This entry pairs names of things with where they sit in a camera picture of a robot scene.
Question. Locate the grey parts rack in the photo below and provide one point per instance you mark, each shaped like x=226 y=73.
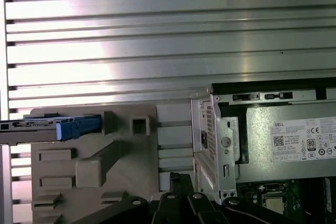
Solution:
x=118 y=171

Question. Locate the black RAM stick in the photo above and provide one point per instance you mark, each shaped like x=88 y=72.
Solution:
x=329 y=195

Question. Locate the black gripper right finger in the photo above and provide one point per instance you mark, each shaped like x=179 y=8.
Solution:
x=210 y=213

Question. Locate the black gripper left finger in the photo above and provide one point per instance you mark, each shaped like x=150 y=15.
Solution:
x=157 y=213

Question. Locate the black PC case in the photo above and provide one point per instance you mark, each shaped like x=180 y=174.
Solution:
x=228 y=129

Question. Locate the green motherboard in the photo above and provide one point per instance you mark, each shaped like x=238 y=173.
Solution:
x=246 y=191

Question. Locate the CPU socket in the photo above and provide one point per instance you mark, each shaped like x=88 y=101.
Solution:
x=274 y=193

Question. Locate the silver CPU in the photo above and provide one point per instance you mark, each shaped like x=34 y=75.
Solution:
x=274 y=205

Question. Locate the silver power supply unit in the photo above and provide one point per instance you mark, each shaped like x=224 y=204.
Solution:
x=262 y=169

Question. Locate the hard disk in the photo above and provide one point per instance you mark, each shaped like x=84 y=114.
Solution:
x=29 y=136

